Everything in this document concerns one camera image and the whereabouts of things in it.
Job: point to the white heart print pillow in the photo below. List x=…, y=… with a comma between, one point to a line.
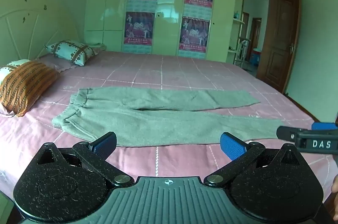
x=12, y=66

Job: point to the brown hallway door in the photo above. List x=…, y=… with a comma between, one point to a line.
x=255, y=33

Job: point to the person's right hand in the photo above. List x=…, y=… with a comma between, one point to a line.
x=335, y=187

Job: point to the orange striped pillow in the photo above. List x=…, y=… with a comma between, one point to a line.
x=25, y=86

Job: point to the cream glossy wardrobe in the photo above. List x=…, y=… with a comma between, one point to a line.
x=169, y=10

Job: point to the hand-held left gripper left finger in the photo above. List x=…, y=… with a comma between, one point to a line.
x=105, y=146

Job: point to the pale folded cloth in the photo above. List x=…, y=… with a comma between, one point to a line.
x=95, y=45

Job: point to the white metal rack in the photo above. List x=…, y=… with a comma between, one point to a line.
x=243, y=53

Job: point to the blue plastic bin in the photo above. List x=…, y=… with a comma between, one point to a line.
x=255, y=57

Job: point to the cream bed headboard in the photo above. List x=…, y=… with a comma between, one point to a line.
x=29, y=20

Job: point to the grey-green fleece pants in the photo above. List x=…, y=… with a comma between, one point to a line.
x=158, y=118

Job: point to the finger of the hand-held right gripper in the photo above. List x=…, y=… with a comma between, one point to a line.
x=323, y=126
x=286, y=133

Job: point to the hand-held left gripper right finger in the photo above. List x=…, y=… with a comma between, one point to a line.
x=232, y=146

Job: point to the heart patterned pillow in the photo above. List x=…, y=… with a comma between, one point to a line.
x=71, y=51

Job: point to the bed with pink checked sheet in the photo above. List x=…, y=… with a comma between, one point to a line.
x=190, y=73

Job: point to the brown wooden door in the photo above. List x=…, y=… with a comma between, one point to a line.
x=280, y=39

